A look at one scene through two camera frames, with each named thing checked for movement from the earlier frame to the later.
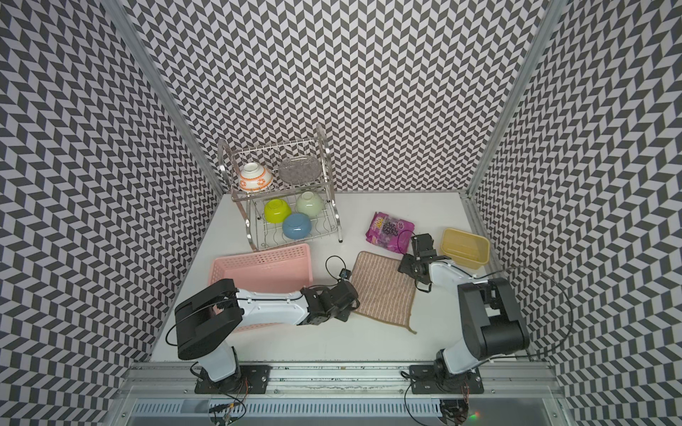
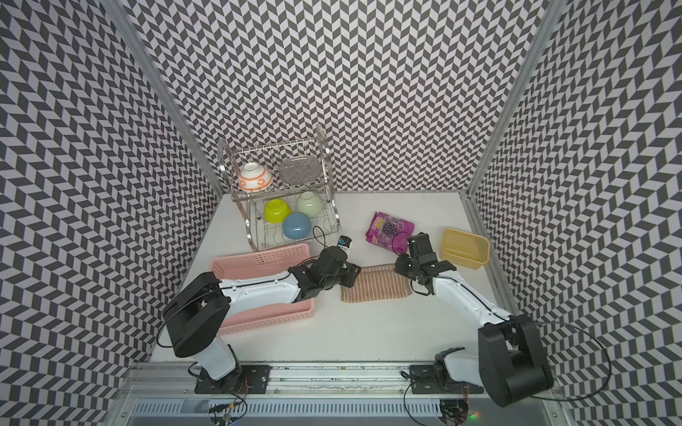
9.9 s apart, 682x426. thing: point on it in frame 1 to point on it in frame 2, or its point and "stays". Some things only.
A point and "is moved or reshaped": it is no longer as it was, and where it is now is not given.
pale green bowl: [311, 203] stays
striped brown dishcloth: [384, 292] is moved or reshaped
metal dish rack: [284, 192] stays
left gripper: [345, 314] to [352, 273]
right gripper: [405, 266] stays
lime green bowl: [276, 210] stays
